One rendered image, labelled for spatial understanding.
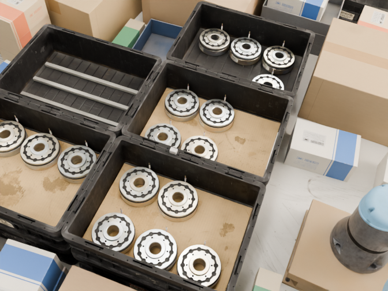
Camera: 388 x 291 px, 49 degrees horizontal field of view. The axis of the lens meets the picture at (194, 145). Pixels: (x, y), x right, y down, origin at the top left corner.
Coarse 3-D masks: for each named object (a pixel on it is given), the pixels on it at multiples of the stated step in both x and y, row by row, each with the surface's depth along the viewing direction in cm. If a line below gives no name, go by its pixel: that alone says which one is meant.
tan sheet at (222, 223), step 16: (160, 176) 115; (112, 192) 111; (112, 208) 109; (128, 208) 109; (144, 208) 109; (208, 208) 110; (224, 208) 110; (240, 208) 110; (144, 224) 106; (160, 224) 107; (176, 224) 107; (192, 224) 107; (208, 224) 107; (224, 224) 107; (240, 224) 108; (176, 240) 104; (192, 240) 105; (208, 240) 105; (224, 240) 105; (240, 240) 105; (224, 256) 103; (176, 272) 100; (224, 272) 100; (224, 288) 98
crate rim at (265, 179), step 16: (176, 64) 125; (224, 80) 122; (144, 96) 117; (288, 96) 119; (288, 112) 116; (128, 128) 111; (160, 144) 108; (208, 160) 106; (272, 160) 109; (256, 176) 104
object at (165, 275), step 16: (112, 144) 108; (144, 144) 108; (192, 160) 106; (96, 176) 102; (240, 176) 104; (80, 208) 97; (256, 208) 101; (80, 240) 93; (112, 256) 91; (128, 256) 91; (240, 256) 94; (144, 272) 92; (160, 272) 90; (192, 288) 88; (208, 288) 88
